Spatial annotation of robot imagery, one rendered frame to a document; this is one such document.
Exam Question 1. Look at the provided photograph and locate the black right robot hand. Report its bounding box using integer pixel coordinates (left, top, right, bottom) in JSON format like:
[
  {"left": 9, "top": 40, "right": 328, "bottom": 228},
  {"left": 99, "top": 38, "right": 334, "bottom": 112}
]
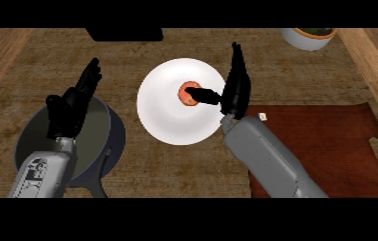
[{"left": 185, "top": 41, "right": 253, "bottom": 121}]

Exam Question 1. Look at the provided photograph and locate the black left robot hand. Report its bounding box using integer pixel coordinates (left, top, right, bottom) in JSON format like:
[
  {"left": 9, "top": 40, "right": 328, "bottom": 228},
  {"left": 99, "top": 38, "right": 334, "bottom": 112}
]
[{"left": 45, "top": 57, "right": 104, "bottom": 141}]

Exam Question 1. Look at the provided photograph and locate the orange squash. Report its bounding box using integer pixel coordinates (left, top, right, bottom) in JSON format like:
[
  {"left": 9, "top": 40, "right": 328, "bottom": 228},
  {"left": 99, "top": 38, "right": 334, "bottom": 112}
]
[{"left": 177, "top": 80, "right": 203, "bottom": 107}]

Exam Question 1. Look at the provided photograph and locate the white round plate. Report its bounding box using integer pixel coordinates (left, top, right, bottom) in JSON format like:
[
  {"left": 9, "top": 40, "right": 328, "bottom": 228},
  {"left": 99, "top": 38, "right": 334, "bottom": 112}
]
[{"left": 136, "top": 57, "right": 231, "bottom": 146}]

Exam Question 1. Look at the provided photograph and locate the reddish brown tray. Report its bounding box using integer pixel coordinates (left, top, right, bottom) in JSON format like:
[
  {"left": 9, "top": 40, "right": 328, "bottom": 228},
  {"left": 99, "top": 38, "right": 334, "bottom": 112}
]
[{"left": 244, "top": 102, "right": 378, "bottom": 199}]

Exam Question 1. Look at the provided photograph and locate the dark grey pan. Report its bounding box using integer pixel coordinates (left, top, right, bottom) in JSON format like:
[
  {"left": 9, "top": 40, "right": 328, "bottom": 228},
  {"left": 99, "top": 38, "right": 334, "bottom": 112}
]
[{"left": 12, "top": 95, "right": 127, "bottom": 199}]

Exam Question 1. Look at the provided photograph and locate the white plant pot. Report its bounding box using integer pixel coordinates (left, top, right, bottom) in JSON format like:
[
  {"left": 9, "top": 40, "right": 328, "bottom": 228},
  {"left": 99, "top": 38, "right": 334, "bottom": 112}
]
[{"left": 279, "top": 27, "right": 340, "bottom": 52}]

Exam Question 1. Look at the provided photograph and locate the black box appliance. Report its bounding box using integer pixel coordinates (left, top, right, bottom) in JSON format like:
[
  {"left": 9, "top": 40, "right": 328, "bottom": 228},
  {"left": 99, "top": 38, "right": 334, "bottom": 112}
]
[{"left": 84, "top": 27, "right": 166, "bottom": 42}]

